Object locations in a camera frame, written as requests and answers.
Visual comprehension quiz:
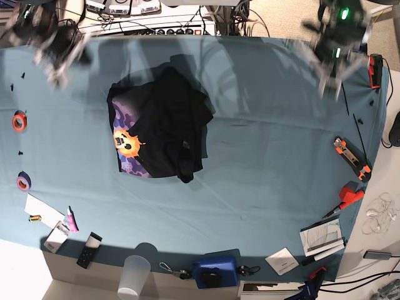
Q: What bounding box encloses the white booklet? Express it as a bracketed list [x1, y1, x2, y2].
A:
[299, 216, 343, 257]

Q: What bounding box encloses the white paper sheet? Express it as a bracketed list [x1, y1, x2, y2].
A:
[24, 194, 65, 229]

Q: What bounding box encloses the red black clamp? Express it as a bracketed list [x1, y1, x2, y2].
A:
[368, 54, 383, 89]

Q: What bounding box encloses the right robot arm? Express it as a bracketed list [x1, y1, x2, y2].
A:
[1, 1, 91, 88]

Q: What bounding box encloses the pink glue tube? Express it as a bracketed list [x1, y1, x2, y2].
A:
[67, 206, 79, 233]

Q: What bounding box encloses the teal table cloth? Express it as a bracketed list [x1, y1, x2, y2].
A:
[1, 36, 394, 281]

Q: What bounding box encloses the black t-shirt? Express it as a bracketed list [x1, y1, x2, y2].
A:
[107, 66, 213, 183]

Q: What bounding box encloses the orange black wire stripper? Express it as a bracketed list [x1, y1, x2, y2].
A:
[333, 136, 372, 183]

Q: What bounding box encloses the purple tape roll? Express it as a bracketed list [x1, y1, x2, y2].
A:
[16, 171, 32, 192]

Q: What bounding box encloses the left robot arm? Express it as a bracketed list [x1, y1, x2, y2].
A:
[288, 1, 373, 98]

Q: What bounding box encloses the white packaged item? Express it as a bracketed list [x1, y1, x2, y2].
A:
[43, 221, 71, 254]

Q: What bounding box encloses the clear plastic cup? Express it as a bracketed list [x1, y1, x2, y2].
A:
[117, 255, 151, 300]

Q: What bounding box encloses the white instruction card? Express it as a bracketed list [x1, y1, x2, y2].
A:
[265, 247, 299, 276]

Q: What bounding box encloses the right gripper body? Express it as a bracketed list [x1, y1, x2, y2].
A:
[33, 32, 91, 88]

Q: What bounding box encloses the orange tape roll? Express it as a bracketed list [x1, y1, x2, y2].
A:
[12, 110, 28, 132]

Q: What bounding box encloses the small battery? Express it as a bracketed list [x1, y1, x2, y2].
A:
[29, 215, 41, 222]

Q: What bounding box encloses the blue plastic box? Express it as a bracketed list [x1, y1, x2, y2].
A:
[191, 255, 239, 289]

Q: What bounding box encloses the black remote control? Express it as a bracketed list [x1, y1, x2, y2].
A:
[76, 232, 102, 269]

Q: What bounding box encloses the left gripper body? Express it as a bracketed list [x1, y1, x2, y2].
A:
[293, 41, 369, 99]

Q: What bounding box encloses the black computer mouse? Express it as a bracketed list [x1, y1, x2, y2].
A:
[388, 112, 400, 147]

